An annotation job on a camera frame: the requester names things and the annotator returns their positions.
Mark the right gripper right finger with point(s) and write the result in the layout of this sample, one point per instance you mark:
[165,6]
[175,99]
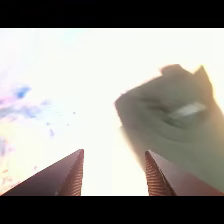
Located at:
[170,178]

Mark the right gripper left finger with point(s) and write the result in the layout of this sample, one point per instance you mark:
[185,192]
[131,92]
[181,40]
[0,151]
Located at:
[60,178]

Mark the dark green T-shirt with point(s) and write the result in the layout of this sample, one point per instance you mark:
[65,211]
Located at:
[180,126]

